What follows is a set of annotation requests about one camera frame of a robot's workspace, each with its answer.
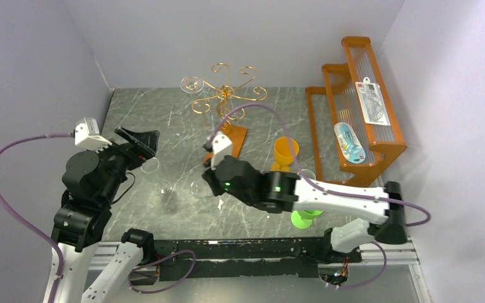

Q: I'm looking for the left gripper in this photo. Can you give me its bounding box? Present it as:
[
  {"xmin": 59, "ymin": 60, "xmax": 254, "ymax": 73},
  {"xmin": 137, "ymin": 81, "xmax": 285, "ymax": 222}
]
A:
[{"xmin": 90, "ymin": 125, "xmax": 160, "ymax": 204}]

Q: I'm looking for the clear wine glass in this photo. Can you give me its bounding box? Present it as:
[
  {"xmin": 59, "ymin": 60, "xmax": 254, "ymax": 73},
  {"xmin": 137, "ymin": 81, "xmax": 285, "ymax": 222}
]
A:
[
  {"xmin": 180, "ymin": 76, "xmax": 216, "ymax": 121},
  {"xmin": 140, "ymin": 157, "xmax": 173, "ymax": 196},
  {"xmin": 189, "ymin": 179, "xmax": 215, "ymax": 199}
]

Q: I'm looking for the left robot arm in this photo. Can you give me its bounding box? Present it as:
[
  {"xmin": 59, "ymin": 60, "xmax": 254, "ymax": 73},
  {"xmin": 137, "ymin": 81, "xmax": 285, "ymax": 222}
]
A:
[{"xmin": 44, "ymin": 122, "xmax": 160, "ymax": 302}]

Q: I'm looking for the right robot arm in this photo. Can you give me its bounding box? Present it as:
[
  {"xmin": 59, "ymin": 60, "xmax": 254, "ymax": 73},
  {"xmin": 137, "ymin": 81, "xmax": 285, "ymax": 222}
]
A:
[{"xmin": 201, "ymin": 156, "xmax": 407, "ymax": 262}]

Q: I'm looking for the orange plastic goblet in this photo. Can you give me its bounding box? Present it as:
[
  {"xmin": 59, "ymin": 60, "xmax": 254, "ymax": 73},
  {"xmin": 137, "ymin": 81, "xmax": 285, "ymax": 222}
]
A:
[{"xmin": 270, "ymin": 136, "xmax": 299, "ymax": 172}]

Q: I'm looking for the green plastic goblet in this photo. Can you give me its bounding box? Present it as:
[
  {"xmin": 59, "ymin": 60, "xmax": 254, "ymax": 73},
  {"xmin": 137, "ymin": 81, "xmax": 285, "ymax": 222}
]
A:
[{"xmin": 290, "ymin": 210, "xmax": 323, "ymax": 230}]

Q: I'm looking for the blue packaged item on shelf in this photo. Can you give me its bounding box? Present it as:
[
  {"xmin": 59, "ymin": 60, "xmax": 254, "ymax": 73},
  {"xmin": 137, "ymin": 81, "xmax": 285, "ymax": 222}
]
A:
[{"xmin": 334, "ymin": 122, "xmax": 366, "ymax": 164}]

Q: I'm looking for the orange wooden tiered shelf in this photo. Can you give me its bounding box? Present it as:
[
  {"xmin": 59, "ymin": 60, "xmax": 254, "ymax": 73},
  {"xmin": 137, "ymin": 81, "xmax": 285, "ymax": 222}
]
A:
[{"xmin": 305, "ymin": 36, "xmax": 407, "ymax": 187}]

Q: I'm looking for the white packaged item on shelf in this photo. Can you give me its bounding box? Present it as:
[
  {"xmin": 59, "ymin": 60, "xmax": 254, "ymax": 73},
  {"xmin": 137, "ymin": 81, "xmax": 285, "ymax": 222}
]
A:
[{"xmin": 355, "ymin": 77, "xmax": 391, "ymax": 126}]

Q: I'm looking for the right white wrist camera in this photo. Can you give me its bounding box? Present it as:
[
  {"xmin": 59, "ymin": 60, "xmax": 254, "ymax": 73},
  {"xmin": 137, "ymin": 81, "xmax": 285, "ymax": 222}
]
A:
[{"xmin": 203, "ymin": 131, "xmax": 232, "ymax": 170}]

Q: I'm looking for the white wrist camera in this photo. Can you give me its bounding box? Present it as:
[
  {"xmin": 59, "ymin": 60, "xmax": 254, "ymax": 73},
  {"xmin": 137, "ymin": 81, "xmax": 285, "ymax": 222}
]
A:
[
  {"xmin": 74, "ymin": 117, "xmax": 112, "ymax": 152},
  {"xmin": 203, "ymin": 131, "xmax": 232, "ymax": 170}
]

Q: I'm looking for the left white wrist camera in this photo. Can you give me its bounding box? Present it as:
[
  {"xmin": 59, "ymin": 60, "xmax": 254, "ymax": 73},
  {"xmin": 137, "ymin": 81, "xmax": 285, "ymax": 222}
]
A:
[{"xmin": 74, "ymin": 117, "xmax": 112, "ymax": 152}]

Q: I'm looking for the gold wire wine glass rack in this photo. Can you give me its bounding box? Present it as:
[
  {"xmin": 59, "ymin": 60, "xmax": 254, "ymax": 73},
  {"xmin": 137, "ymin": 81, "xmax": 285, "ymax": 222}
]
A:
[{"xmin": 184, "ymin": 62, "xmax": 268, "ymax": 126}]

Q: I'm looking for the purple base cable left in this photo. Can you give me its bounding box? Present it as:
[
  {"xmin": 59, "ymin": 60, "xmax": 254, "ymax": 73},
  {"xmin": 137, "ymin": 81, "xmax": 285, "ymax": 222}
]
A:
[{"xmin": 127, "ymin": 249, "xmax": 197, "ymax": 295}]

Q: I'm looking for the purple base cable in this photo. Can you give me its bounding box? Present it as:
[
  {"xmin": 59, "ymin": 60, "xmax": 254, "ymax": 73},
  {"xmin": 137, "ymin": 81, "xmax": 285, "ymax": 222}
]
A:
[
  {"xmin": 127, "ymin": 249, "xmax": 197, "ymax": 295},
  {"xmin": 321, "ymin": 242, "xmax": 390, "ymax": 291}
]

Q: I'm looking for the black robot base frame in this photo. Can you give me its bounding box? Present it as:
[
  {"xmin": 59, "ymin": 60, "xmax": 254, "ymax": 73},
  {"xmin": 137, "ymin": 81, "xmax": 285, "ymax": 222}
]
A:
[{"xmin": 122, "ymin": 230, "xmax": 362, "ymax": 282}]

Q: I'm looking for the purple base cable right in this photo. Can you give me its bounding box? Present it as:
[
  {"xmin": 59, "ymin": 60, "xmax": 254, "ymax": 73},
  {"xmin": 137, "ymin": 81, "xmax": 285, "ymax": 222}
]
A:
[{"xmin": 321, "ymin": 242, "xmax": 390, "ymax": 291}]

